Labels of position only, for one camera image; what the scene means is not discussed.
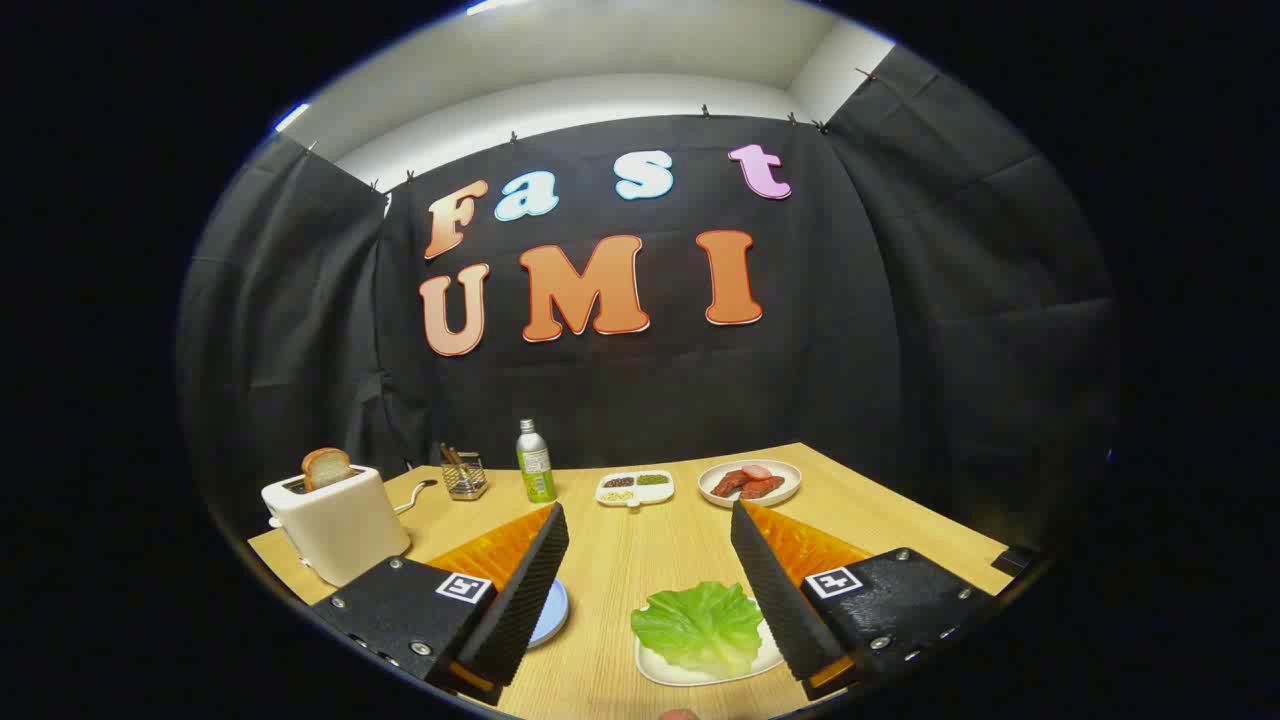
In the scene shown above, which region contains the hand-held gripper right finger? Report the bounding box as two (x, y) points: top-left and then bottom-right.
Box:
(730, 500), (1001, 702)

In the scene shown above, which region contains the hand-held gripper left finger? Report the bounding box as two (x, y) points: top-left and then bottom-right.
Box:
(310, 502), (571, 707)

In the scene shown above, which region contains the green lettuce leaf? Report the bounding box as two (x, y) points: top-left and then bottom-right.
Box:
(630, 581), (766, 676)

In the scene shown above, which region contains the toasted bread slice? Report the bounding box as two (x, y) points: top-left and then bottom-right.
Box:
(302, 448), (353, 492)

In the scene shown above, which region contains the blue round plate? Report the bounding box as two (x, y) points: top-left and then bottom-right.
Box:
(527, 578), (570, 649)

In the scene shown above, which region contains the round white plate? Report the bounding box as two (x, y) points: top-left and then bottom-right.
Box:
(697, 459), (803, 509)

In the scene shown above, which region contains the green label metal bottle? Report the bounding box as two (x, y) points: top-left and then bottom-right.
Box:
(516, 419), (557, 504)

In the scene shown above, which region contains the white square plate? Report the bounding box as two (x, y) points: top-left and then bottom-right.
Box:
(635, 597), (786, 688)

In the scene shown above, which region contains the white divided dish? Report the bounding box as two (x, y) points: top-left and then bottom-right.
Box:
(595, 470), (675, 509)

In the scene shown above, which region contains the white toaster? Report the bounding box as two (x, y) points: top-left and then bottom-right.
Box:
(262, 465), (412, 588)

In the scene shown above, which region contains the black backdrop cloth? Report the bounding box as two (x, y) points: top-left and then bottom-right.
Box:
(178, 45), (1119, 561)

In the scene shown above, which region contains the metal wire utensil holder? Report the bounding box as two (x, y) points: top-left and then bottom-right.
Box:
(441, 452), (490, 501)

